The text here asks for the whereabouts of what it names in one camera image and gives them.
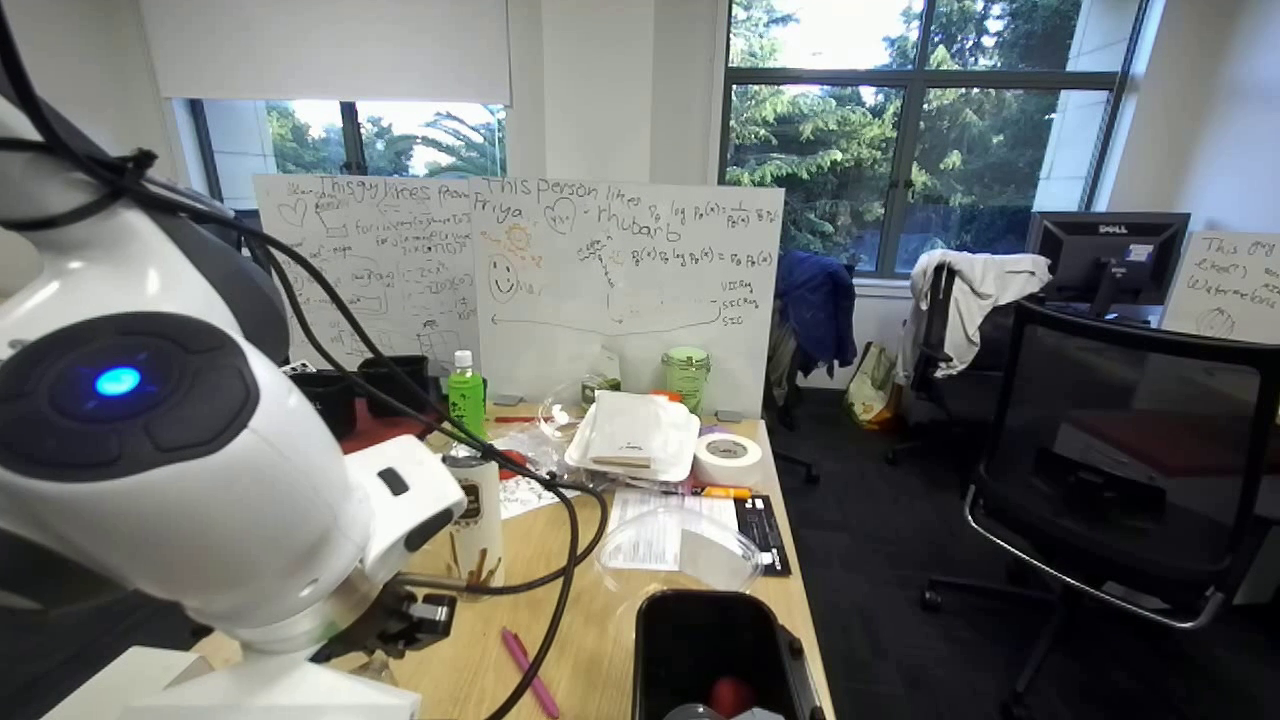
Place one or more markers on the orange marker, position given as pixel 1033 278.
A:
pixel 725 494

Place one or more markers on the black ruler case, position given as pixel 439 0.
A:
pixel 763 532

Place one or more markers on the whiteboard with dense writing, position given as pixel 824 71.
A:
pixel 387 252

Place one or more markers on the black landfill bin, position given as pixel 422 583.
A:
pixel 721 643
pixel 321 397

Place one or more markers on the small whiteboard with writing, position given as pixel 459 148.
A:
pixel 1225 286

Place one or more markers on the green plastic bottle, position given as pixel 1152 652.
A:
pixel 468 403

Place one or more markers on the black Dell monitor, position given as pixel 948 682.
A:
pixel 1104 263

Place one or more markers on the pink pen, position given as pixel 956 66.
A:
pixel 516 650

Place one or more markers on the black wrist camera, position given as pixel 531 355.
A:
pixel 422 620

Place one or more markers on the black mesh office chair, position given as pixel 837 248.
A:
pixel 1133 452

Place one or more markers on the blue jacket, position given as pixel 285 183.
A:
pixel 819 307

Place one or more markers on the white roller blind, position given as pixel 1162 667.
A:
pixel 327 44

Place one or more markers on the white tape roll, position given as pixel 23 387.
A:
pixel 706 462

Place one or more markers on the plain black bin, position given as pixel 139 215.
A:
pixel 403 382

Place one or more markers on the stack of white papers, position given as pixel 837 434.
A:
pixel 635 434

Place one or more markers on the whiteboard with sun drawing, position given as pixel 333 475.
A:
pixel 626 292

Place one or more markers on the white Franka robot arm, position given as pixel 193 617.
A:
pixel 175 532

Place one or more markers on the yellow bag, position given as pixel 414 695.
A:
pixel 874 387

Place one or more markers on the white paper sheet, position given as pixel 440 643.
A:
pixel 535 499

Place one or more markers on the red ball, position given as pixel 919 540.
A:
pixel 728 698

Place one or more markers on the white jacket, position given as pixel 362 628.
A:
pixel 987 286

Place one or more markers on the clear plastic packaging with paper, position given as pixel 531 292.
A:
pixel 664 532

